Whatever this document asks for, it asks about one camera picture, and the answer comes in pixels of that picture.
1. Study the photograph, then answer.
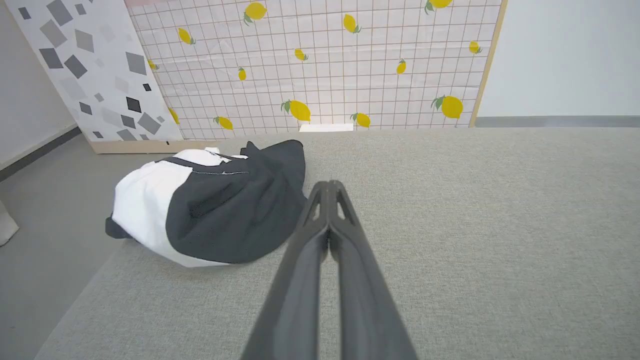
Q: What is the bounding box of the black and white shirt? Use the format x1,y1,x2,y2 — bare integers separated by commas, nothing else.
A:
105,139,309,268

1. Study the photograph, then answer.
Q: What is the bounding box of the grey terrazzo print panel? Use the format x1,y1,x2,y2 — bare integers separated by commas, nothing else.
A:
4,0,185,154

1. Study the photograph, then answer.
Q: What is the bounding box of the lemon print grid panel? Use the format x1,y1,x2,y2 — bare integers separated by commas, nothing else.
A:
124,0,509,141

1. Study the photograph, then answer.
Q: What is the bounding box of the white cloth object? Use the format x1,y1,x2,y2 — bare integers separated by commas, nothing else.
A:
0,200,21,247

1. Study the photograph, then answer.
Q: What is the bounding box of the small white box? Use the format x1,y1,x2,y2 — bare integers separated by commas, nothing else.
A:
299,123,355,133

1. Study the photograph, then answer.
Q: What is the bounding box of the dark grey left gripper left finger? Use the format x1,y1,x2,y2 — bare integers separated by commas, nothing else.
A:
240,181,330,360

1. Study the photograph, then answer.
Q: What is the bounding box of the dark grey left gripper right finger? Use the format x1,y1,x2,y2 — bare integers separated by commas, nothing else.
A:
328,180,419,360

